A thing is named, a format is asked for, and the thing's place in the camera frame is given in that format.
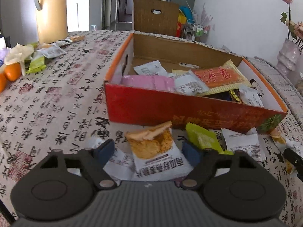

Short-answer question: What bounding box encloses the pink textured vase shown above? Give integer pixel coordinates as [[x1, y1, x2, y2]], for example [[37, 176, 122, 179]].
[[277, 38, 301, 71]]

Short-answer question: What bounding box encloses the green snack packet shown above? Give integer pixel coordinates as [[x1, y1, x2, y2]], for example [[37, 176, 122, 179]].
[[185, 122, 234, 155]]

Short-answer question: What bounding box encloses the pink snack packet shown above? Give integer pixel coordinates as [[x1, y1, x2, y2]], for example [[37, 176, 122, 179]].
[[121, 75, 175, 92]]

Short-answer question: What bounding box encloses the oat crisp snack packet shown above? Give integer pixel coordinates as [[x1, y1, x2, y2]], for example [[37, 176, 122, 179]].
[[126, 121, 193, 181]]

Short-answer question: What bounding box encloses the white snack packet on table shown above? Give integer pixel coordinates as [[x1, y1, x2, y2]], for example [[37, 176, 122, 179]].
[[221, 128, 266, 162]]

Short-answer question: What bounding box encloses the metal trolley with bottles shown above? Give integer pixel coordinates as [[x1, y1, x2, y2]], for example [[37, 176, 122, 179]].
[[183, 23, 210, 43]]

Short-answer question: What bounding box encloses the green packet near thermos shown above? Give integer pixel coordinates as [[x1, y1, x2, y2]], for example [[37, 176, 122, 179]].
[[26, 51, 46, 74]]

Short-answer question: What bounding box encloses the calligraphy print tablecloth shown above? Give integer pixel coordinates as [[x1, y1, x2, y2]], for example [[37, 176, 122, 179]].
[[1, 31, 302, 226]]

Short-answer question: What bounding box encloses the white packet in box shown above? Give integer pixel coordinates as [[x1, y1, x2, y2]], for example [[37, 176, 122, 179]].
[[134, 61, 168, 77]]

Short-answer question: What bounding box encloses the dried pink rose bouquet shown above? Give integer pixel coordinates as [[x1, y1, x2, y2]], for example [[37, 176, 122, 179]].
[[280, 0, 302, 52]]

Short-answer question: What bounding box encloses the yellow thermos jug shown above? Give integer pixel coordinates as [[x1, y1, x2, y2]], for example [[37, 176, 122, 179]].
[[34, 0, 68, 44]]

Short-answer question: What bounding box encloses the pale yellow snack packet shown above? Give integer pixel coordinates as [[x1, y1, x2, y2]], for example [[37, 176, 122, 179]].
[[172, 60, 251, 96]]

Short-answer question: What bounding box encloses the red orange cardboard box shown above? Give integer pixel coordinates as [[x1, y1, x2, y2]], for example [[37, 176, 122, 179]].
[[104, 33, 288, 134]]

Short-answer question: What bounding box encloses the white snack packet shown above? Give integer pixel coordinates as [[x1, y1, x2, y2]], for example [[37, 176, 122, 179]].
[[221, 128, 266, 162], [174, 70, 209, 96]]

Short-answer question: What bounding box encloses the orange long snack packet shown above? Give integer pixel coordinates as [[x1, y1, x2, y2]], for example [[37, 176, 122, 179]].
[[194, 66, 244, 88]]

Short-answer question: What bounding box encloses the orange tangerine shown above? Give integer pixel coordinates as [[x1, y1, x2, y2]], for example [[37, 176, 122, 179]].
[[4, 63, 22, 82]]

